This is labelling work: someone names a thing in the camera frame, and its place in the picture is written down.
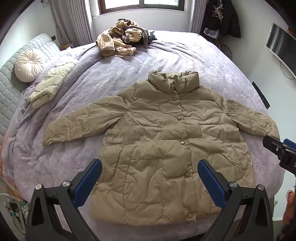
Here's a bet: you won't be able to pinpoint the tan puffer jacket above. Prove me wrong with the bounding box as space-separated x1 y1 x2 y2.
43 71 280 226

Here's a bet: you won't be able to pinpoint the dark clothes behind pile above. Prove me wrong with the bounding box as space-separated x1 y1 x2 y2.
135 31 157 48

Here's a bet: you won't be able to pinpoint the striped beige clothes pile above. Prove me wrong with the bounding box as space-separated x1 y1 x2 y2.
96 18 148 58

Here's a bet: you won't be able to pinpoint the lavender quilted bedspread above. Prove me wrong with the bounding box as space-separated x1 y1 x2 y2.
1 29 286 237

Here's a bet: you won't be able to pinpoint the round cream pillow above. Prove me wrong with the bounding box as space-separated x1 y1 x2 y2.
15 48 46 83

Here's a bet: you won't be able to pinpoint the black hanging coat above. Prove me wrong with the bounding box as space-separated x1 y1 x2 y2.
200 0 241 39

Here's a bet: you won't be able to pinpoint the grey striped curtain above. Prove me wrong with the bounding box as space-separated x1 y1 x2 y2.
51 0 95 47

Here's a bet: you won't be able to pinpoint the window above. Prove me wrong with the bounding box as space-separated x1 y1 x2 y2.
98 0 185 14

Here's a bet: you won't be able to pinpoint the wall-mounted television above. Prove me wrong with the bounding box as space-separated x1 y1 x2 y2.
265 24 296 78

